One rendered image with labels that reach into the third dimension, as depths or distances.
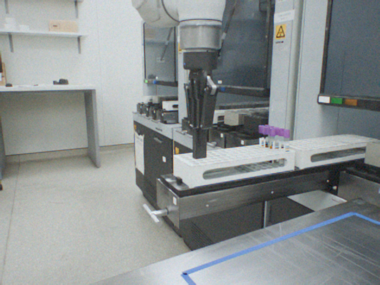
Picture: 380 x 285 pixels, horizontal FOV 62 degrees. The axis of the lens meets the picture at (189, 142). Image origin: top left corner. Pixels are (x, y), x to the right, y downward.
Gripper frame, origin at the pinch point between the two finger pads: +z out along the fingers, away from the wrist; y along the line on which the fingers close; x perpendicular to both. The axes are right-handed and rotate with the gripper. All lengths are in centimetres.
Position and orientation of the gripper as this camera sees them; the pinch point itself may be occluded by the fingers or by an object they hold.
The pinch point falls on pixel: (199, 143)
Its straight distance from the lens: 73.1
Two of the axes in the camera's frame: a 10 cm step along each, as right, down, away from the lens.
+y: -4.3, -2.0, 8.8
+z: 0.0, 9.7, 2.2
